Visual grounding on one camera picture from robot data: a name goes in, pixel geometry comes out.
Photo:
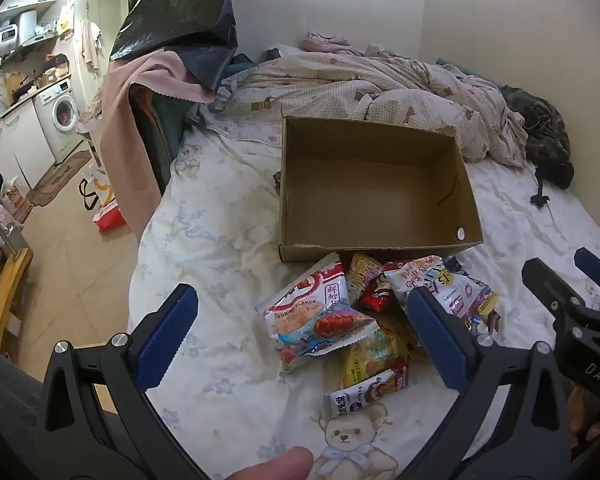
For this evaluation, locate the white base cabinet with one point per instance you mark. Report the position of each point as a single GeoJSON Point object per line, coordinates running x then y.
{"type": "Point", "coordinates": [15, 145]}

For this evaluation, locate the black cloth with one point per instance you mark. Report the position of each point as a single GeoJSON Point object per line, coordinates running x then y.
{"type": "Point", "coordinates": [276, 180]}

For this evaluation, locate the person's left hand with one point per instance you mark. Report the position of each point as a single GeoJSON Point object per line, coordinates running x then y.
{"type": "Point", "coordinates": [275, 465]}

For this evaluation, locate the brown oval rug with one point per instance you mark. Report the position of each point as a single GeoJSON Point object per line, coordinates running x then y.
{"type": "Point", "coordinates": [60, 177]}

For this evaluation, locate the white pink print snack packet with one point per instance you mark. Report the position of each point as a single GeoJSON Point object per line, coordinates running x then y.
{"type": "Point", "coordinates": [420, 270]}

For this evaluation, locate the wooden chair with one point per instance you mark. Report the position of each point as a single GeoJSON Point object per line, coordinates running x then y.
{"type": "Point", "coordinates": [5, 290]}

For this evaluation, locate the white washing machine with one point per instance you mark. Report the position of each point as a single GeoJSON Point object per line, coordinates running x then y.
{"type": "Point", "coordinates": [62, 110]}

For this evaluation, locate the white floral bed sheet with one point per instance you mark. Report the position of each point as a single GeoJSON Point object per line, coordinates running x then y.
{"type": "Point", "coordinates": [220, 220]}

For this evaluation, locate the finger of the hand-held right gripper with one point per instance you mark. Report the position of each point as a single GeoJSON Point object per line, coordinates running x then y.
{"type": "Point", "coordinates": [597, 272]}
{"type": "Point", "coordinates": [545, 280]}

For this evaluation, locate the dark teal board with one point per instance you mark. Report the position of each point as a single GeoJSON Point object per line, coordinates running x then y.
{"type": "Point", "coordinates": [155, 125]}

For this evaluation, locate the white water heater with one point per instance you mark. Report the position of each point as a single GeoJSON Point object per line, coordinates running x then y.
{"type": "Point", "coordinates": [2, 37]}

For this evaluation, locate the dark grey cloth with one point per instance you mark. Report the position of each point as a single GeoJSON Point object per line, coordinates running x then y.
{"type": "Point", "coordinates": [5, 410]}

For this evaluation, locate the red bag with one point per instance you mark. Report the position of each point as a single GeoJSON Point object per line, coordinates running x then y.
{"type": "Point", "coordinates": [110, 217]}

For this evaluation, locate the tall white cabinet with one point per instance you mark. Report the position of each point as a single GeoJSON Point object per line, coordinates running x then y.
{"type": "Point", "coordinates": [87, 10]}

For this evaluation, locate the black plastic bag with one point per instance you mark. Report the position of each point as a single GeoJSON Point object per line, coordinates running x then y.
{"type": "Point", "coordinates": [175, 10]}

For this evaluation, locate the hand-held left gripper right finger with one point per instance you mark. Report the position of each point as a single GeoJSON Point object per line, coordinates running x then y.
{"type": "Point", "coordinates": [437, 340]}

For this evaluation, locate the pink printed bag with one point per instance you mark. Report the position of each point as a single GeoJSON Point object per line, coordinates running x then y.
{"type": "Point", "coordinates": [16, 205]}

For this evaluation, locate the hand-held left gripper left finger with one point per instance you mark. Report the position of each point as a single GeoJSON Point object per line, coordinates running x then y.
{"type": "Point", "coordinates": [167, 340]}

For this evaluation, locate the small white brown snack packet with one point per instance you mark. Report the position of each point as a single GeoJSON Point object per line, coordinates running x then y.
{"type": "Point", "coordinates": [365, 392]}

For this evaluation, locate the small pink garment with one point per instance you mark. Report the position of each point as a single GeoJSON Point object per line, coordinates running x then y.
{"type": "Point", "coordinates": [330, 42]}

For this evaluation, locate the white orange shopping bag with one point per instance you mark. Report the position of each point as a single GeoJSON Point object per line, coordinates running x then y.
{"type": "Point", "coordinates": [100, 187]}

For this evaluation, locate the beige checked quilt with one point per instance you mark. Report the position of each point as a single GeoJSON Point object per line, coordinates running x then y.
{"type": "Point", "coordinates": [355, 85]}

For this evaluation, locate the red candy packet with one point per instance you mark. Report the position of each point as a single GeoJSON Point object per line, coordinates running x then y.
{"type": "Point", "coordinates": [375, 296]}

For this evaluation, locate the yellow purple snack packet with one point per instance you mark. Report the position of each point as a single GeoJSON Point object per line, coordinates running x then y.
{"type": "Point", "coordinates": [362, 270]}

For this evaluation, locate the white red shrimp snack packet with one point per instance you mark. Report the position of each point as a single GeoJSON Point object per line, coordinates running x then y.
{"type": "Point", "coordinates": [315, 320]}

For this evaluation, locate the brown cardboard box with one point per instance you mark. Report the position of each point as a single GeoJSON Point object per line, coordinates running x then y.
{"type": "Point", "coordinates": [370, 200]}

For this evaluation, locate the person's right hand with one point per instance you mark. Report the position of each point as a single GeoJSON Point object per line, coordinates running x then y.
{"type": "Point", "coordinates": [592, 420]}

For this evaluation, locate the teal pillow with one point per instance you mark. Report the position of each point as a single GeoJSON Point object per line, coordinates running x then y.
{"type": "Point", "coordinates": [455, 66]}

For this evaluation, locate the white blue snack packet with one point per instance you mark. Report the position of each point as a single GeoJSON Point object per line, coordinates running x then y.
{"type": "Point", "coordinates": [472, 302]}

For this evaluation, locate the camouflage jacket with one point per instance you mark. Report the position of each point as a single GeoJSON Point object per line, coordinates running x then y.
{"type": "Point", "coordinates": [545, 125]}

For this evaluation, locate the pink draped cloth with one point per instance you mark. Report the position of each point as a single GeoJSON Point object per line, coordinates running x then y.
{"type": "Point", "coordinates": [125, 125]}

